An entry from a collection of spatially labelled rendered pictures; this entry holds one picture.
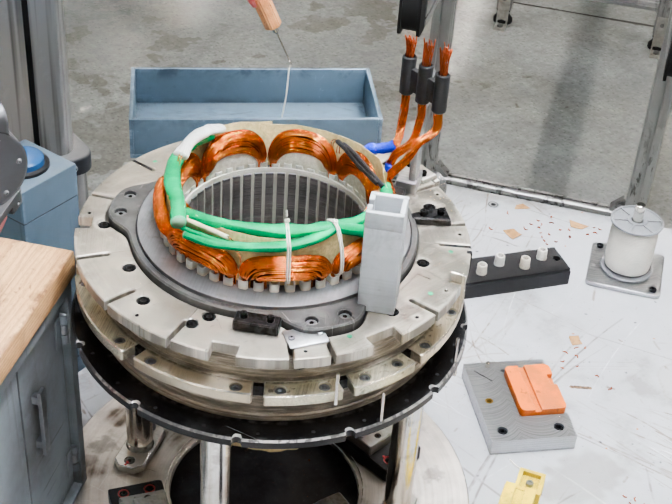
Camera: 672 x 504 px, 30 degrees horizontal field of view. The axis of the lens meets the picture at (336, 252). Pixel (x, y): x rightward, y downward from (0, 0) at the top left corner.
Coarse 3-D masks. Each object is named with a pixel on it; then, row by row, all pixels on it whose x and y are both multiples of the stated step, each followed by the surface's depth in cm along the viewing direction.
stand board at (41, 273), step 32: (0, 256) 102; (32, 256) 102; (64, 256) 102; (0, 288) 98; (32, 288) 99; (64, 288) 102; (0, 320) 95; (32, 320) 97; (0, 352) 92; (0, 384) 93
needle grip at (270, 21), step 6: (258, 0) 119; (264, 0) 119; (270, 0) 120; (258, 6) 119; (264, 6) 119; (270, 6) 120; (258, 12) 120; (264, 12) 120; (270, 12) 120; (276, 12) 121; (264, 18) 120; (270, 18) 120; (276, 18) 120; (264, 24) 121; (270, 24) 120; (276, 24) 121
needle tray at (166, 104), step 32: (160, 96) 131; (192, 96) 132; (224, 96) 132; (256, 96) 132; (288, 96) 133; (320, 96) 133; (352, 96) 134; (160, 128) 122; (192, 128) 122; (320, 128) 124; (352, 128) 124
